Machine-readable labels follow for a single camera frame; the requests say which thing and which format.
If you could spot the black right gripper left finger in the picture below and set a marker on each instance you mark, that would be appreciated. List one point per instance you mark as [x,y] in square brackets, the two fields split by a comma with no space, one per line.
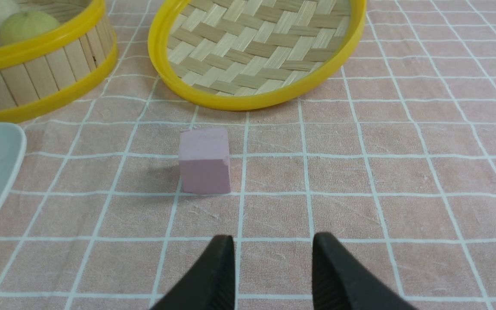
[209,284]

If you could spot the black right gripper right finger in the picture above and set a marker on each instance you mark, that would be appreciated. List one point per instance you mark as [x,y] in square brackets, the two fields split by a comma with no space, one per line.
[341,282]

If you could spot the bamboo steamer basket yellow rim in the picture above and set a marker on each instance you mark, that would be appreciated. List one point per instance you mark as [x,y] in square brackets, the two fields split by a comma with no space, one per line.
[44,73]

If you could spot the pink checkered tablecloth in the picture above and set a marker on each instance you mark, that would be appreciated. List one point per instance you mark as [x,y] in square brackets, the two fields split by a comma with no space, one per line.
[395,155]

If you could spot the pink cube block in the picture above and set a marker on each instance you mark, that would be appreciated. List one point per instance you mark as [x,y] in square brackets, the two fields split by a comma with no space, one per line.
[204,161]

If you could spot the bamboo steamer lid yellow rim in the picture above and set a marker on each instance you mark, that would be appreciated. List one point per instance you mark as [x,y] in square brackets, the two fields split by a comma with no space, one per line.
[240,55]

